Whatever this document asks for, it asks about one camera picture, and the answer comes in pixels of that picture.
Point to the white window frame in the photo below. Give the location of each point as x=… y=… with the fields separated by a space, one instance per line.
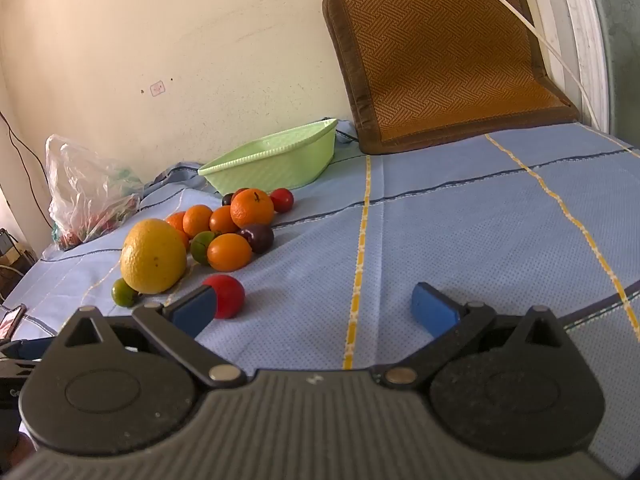
x=575 y=35

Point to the red tomato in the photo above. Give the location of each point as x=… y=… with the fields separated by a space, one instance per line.
x=281 y=200
x=230 y=296

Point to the clear plastic bag of produce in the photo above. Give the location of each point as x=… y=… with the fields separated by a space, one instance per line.
x=85 y=190

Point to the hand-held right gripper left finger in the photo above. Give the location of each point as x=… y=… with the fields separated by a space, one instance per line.
x=192 y=311

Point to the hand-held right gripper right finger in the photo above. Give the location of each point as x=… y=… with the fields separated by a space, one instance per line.
x=434 y=311

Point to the brown woven seat mat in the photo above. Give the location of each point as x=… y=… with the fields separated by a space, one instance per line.
x=440 y=55

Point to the smartphone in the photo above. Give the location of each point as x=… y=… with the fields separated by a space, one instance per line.
x=11 y=321

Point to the cluttered wooden stand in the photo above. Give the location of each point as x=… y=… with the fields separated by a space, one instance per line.
x=12 y=260

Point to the dark purple plum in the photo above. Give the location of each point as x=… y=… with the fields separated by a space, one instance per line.
x=227 y=199
x=258 y=238

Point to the green tomato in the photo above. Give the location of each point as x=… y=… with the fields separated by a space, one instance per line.
x=201 y=249

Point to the large orange with stem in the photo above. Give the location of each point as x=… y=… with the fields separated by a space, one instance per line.
x=252 y=207

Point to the small orange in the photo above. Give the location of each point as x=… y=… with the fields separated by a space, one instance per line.
x=222 y=221
x=196 y=220
x=175 y=221
x=229 y=252

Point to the blue striped bedsheet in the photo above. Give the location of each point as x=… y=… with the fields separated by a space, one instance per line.
x=450 y=235

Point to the large yellow grapefruit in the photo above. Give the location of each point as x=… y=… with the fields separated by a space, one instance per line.
x=154 y=256

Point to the pink wall sticker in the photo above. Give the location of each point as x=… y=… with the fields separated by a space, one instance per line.
x=158 y=89

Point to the small green lime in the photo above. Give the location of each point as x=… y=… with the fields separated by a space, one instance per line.
x=123 y=293

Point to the light green plastic basket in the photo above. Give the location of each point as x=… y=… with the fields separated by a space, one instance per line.
x=272 y=160

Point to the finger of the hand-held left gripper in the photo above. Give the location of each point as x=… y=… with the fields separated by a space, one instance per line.
x=30 y=347

